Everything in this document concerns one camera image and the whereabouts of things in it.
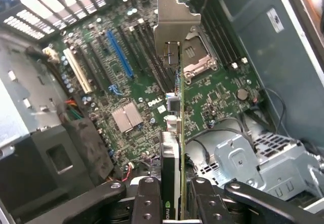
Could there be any blue expansion slot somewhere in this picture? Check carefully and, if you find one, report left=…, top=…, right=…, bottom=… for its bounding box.
left=106, top=30, right=135, bottom=80

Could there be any black plastic air duct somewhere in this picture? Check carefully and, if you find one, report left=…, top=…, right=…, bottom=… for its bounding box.
left=0, top=119, right=116, bottom=224

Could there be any empty black RAM slot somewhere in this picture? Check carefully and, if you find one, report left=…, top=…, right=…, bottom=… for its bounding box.
left=212, top=0, right=241, bottom=66
left=202, top=0, right=230, bottom=70
left=207, top=0, right=238, bottom=69

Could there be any silver metal disk bay cage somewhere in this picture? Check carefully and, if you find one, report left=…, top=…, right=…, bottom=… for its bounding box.
left=186, top=130, right=324, bottom=214

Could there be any white PCI expansion slot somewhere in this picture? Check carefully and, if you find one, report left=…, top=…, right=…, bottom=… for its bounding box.
left=62, top=48, right=93, bottom=94

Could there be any silver chipset heatsink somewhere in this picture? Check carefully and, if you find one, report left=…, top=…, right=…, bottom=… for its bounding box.
left=111, top=101, right=144, bottom=133

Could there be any black sleeved power cable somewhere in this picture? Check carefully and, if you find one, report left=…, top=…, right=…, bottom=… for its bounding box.
left=25, top=45, right=86, bottom=123

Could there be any long black expansion slot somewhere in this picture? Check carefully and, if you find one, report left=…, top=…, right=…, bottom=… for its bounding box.
left=118, top=26, right=144, bottom=75
left=74, top=41, right=102, bottom=92
left=85, top=38, right=112, bottom=88

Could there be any metal CPU socket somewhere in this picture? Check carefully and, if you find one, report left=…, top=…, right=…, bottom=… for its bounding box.
left=181, top=27, right=220, bottom=85

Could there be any multicoloured power wire bundle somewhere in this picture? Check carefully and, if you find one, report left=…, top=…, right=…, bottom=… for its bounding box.
left=64, top=99, right=86, bottom=121

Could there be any white power connector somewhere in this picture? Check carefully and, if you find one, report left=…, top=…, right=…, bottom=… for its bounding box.
left=42, top=47, right=61, bottom=64

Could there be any silver coin battery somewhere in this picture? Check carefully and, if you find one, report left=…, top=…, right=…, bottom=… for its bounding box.
left=236, top=88, right=250, bottom=101

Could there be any grey power supply unit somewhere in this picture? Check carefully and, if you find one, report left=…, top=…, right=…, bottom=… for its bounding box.
left=0, top=35, right=64, bottom=154

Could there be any green motherboard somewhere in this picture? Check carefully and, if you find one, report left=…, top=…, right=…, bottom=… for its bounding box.
left=42, top=0, right=264, bottom=184

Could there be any black open PC case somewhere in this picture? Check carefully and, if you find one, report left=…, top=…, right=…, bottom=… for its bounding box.
left=0, top=0, right=324, bottom=224

